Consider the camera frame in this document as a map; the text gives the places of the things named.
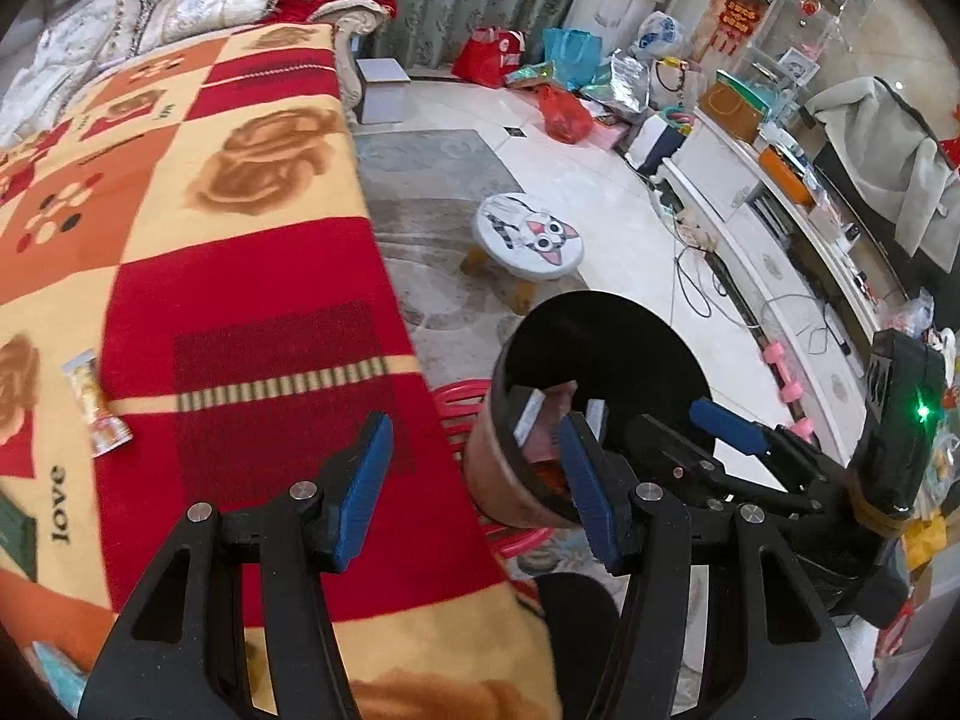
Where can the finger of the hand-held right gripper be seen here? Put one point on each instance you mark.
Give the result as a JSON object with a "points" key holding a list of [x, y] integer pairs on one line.
{"points": [[724, 424], [675, 457]]}

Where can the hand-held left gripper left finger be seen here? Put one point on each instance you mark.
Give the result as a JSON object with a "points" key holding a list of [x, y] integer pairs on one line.
{"points": [[364, 487]]}

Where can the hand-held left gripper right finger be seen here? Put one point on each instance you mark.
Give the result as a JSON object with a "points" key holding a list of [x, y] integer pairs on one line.
{"points": [[589, 495]]}

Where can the brown trash bin black liner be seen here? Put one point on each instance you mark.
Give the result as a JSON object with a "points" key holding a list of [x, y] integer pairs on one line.
{"points": [[600, 345]]}

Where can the pink dumbbell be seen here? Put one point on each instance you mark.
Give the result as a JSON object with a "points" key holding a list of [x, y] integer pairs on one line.
{"points": [[780, 367], [808, 416]]}

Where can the white foam piece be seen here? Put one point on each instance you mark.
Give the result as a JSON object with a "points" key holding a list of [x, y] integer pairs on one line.
{"points": [[597, 414], [530, 412]]}

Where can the red plastic stool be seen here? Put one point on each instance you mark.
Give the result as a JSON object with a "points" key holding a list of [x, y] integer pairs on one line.
{"points": [[457, 405]]}

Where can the white tv cabinet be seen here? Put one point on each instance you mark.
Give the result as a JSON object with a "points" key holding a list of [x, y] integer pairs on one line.
{"points": [[750, 225]]}

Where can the red orange printed blanket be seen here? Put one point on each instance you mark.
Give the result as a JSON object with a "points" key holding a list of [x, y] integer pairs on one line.
{"points": [[247, 300]]}

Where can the orange box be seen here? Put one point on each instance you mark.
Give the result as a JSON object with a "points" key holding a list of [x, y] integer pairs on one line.
{"points": [[784, 172]]}

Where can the cat print round stool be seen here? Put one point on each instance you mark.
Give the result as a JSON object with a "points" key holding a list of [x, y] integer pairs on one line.
{"points": [[525, 232]]}

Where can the yellow snack wrapper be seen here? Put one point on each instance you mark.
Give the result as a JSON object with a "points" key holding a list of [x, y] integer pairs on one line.
{"points": [[97, 405]]}

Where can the dark blue white box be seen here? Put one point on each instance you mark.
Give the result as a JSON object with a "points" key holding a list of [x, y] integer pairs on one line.
{"points": [[656, 146]]}

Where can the grey coat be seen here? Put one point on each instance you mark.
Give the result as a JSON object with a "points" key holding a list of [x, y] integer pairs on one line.
{"points": [[885, 142]]}

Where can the grey rug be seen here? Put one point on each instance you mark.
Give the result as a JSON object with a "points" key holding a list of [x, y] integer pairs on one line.
{"points": [[427, 180]]}

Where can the brown paper bag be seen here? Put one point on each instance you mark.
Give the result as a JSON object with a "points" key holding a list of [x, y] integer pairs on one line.
{"points": [[727, 109]]}

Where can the red plastic bag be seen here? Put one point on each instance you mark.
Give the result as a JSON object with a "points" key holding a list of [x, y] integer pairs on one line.
{"points": [[566, 116]]}

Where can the silver foil bag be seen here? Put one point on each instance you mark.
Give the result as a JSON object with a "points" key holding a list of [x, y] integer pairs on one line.
{"points": [[628, 82]]}

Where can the teal packet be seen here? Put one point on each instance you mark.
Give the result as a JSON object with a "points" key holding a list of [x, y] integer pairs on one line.
{"points": [[60, 679]]}

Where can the white plastic bag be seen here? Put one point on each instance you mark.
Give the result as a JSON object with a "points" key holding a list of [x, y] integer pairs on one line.
{"points": [[660, 34]]}

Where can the teal shopping bag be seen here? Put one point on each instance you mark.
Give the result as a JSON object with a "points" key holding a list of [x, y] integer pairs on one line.
{"points": [[571, 56]]}

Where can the red hanging ornament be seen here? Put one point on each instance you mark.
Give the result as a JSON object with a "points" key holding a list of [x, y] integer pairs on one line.
{"points": [[739, 22]]}

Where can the grey sofa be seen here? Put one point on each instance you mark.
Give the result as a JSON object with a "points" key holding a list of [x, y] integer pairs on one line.
{"points": [[346, 67]]}

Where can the clear acrylic shelf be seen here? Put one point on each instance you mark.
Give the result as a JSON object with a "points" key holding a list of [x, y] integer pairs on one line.
{"points": [[817, 0]]}

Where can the red gift bag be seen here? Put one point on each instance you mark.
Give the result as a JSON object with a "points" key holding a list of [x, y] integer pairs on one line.
{"points": [[487, 56]]}

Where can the red cloth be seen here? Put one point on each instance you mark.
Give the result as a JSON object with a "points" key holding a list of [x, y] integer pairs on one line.
{"points": [[337, 4]]}

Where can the white gold patterned pillow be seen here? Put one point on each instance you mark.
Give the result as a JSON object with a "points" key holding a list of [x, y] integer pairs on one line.
{"points": [[210, 11], [67, 45]]}

